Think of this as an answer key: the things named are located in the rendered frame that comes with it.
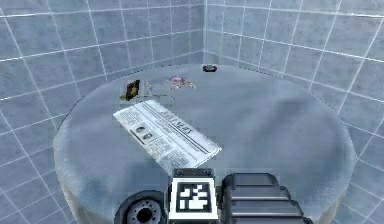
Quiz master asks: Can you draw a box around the white folded newspaper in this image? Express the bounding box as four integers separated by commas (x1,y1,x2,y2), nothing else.
112,99,223,177

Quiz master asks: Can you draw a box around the small pink flowering plant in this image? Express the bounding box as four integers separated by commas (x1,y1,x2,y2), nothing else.
166,75,197,91

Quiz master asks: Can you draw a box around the round glass table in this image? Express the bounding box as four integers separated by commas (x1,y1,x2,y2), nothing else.
52,63,358,224

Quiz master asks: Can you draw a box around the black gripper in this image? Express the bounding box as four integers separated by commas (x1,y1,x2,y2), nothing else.
113,190,169,224

